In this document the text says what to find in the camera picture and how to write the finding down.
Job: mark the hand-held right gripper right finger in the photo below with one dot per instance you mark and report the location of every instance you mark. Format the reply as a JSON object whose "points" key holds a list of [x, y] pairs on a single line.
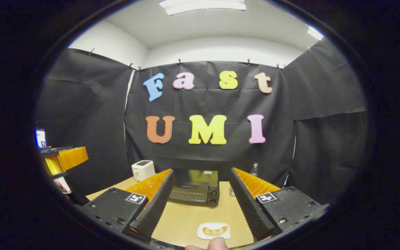
{"points": [[247, 203]]}

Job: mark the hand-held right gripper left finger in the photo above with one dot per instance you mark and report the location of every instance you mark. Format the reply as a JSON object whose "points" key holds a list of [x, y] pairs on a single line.
{"points": [[158, 203]]}

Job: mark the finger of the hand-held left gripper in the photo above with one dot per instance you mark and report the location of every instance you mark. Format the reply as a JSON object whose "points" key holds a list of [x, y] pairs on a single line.
{"points": [[73, 157], [53, 165]]}

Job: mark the black electric oven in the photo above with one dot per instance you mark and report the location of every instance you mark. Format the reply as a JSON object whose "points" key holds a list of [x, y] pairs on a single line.
{"points": [[194, 192]]}

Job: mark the golden croissant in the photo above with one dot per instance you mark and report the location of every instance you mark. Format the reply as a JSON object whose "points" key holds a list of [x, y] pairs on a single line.
{"points": [[214, 231]]}

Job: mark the clear water bottle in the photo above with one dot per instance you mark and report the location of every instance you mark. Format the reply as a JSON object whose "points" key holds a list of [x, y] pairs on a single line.
{"points": [[254, 170]]}

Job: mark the white toaster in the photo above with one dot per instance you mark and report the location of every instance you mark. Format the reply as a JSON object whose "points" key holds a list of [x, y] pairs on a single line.
{"points": [[142, 171]]}

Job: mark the white plate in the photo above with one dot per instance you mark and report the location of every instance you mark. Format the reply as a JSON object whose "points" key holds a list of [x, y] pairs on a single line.
{"points": [[203, 236]]}

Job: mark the black backdrop cloth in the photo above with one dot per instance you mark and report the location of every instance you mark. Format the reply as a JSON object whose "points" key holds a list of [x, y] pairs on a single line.
{"points": [[207, 104]]}

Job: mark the ceiling light panel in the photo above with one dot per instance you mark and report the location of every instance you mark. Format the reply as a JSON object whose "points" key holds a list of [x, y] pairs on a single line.
{"points": [[314, 33], [201, 5]]}

